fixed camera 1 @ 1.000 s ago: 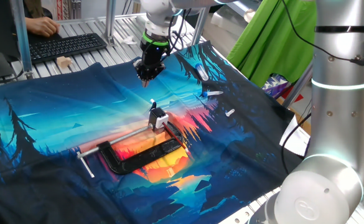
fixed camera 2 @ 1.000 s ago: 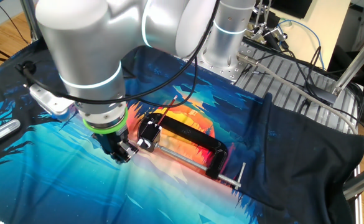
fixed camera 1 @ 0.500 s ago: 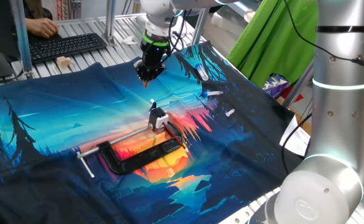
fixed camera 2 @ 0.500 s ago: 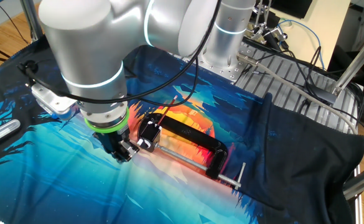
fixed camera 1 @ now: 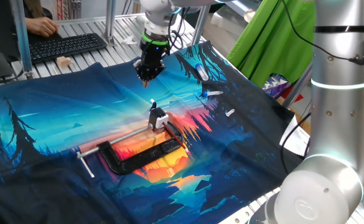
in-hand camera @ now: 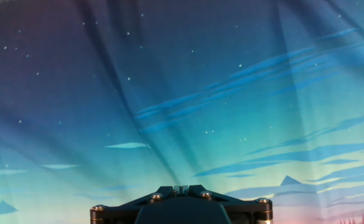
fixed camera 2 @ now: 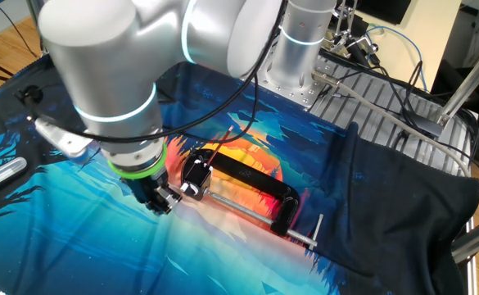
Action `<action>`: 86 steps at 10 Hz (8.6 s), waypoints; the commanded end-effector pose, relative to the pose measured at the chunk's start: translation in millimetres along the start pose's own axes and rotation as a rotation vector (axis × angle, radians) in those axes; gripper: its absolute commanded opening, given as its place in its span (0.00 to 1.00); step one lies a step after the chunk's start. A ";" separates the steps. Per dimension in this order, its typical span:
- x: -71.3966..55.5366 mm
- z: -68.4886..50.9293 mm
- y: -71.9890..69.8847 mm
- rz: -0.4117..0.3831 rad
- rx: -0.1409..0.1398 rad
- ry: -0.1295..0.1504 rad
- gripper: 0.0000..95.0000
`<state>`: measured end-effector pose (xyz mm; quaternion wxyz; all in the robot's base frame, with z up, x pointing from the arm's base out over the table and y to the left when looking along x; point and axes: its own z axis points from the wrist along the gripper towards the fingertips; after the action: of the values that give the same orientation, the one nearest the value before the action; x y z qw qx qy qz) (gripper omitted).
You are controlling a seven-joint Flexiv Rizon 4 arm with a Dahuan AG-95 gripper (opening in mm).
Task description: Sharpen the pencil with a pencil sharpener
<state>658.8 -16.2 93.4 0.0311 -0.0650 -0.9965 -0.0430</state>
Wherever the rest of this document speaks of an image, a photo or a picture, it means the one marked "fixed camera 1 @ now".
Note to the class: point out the red white striped pole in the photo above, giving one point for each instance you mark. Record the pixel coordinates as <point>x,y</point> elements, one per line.
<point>59,9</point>

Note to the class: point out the red pencil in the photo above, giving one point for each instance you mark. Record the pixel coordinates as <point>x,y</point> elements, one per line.
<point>175,137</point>

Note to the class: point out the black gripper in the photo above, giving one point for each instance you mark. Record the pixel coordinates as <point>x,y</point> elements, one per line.
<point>152,57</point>

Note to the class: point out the black keyboard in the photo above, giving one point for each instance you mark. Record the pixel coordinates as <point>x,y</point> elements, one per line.
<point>66,46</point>

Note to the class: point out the black C-clamp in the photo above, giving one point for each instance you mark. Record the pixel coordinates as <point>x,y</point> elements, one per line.
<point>144,159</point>

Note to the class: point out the printed sunset forest cloth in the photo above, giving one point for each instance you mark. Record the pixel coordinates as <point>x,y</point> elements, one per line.
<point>60,102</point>

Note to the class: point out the crumpled white paper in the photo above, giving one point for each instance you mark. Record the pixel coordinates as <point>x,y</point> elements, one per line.
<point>128,40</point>

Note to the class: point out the bare person hand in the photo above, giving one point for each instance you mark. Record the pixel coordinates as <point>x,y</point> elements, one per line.
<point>41,27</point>

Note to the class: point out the small clear blue marker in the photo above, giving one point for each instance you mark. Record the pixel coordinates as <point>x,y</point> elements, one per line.
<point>212,93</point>

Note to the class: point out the aluminium frame post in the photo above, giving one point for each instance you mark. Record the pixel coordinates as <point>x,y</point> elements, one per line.
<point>110,18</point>
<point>296,85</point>
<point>21,37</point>
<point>200,25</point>

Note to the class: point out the black white pencil sharpener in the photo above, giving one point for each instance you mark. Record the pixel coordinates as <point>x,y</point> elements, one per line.
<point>158,119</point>

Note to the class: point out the small clear tube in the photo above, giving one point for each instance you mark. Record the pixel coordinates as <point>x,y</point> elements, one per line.
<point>230,112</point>

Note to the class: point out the green cloth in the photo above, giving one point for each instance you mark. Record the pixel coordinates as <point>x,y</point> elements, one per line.
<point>268,40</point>

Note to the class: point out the brown sleeved forearm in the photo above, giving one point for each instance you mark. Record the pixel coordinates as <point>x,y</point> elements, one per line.
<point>34,7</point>

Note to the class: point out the small wooden block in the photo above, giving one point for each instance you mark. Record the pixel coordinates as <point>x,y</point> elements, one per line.
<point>64,61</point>

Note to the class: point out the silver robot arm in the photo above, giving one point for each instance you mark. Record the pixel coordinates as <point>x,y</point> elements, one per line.
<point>340,124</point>

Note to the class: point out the large clear tube blue cap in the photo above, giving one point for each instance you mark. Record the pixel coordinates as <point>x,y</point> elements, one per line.
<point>202,72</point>

